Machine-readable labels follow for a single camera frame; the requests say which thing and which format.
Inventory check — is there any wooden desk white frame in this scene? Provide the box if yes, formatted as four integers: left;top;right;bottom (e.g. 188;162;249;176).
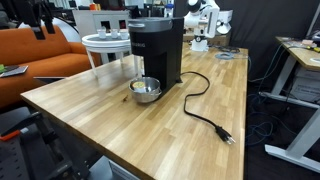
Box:
259;35;320;174

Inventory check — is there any black coffee machine power cable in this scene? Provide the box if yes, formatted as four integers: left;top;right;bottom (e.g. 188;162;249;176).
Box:
179;70;237;146

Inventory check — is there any black perforated mounting board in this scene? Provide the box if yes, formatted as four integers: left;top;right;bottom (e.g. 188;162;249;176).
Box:
0;139;33;180

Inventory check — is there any white cabinet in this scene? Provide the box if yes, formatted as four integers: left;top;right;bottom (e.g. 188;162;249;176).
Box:
72;9;130;38

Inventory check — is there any black Keurig coffee machine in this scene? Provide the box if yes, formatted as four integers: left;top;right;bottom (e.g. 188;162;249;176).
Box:
127;17;185;96

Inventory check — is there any blue cable bundle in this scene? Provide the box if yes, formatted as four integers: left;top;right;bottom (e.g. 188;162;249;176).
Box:
244;43;288;148

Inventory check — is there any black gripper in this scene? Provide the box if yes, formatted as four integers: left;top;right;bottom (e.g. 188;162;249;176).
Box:
14;0;56;41

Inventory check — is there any dark tablet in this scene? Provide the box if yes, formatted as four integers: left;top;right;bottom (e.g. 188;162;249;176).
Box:
0;64;29;78

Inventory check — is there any grey box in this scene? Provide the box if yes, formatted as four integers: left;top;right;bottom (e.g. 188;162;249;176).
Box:
289;68;320;103

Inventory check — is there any grey tape roll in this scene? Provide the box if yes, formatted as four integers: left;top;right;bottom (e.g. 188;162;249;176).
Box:
214;52;235;61

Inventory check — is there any white round tray table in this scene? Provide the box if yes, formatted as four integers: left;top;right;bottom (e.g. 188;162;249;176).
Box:
81;32;133;78

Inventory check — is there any orange sofa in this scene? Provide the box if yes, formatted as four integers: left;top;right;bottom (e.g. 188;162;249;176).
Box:
0;24;101;109

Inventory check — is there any yellow-lid white coffee pod cup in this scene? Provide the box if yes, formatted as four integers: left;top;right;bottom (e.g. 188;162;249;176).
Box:
130;80;148;94

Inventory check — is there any silver metal pot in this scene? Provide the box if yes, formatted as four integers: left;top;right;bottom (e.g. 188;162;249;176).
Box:
128;76;163;104

